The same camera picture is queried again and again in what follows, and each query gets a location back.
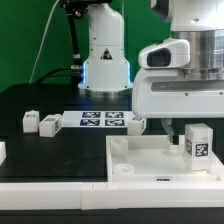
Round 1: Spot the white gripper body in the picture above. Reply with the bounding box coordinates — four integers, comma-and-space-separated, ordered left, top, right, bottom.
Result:
132, 69, 224, 118

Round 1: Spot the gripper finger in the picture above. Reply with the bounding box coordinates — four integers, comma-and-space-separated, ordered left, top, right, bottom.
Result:
161, 118, 174, 143

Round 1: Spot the white square table top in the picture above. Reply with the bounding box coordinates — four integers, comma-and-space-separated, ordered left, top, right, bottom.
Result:
106, 135, 219, 182

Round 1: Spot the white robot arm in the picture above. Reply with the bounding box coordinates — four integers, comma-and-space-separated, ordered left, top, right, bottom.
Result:
70, 0, 224, 120

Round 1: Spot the white marker sheet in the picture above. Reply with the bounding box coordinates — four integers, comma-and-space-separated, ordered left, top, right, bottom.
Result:
62, 111, 134, 128

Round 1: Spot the white left fence piece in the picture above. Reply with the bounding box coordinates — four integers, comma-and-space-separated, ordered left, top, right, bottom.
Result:
0, 142, 6, 166

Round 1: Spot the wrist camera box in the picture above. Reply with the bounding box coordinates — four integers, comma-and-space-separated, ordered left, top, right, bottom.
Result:
138, 38, 190, 69

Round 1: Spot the white front fence rail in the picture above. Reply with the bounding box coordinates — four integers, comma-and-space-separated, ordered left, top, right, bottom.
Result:
0, 182, 224, 210

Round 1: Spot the black cable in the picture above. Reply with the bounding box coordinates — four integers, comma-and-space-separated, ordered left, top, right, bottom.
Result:
35, 6, 84, 84

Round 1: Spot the white cable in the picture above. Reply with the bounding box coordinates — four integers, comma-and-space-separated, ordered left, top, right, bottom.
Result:
29, 0, 62, 84

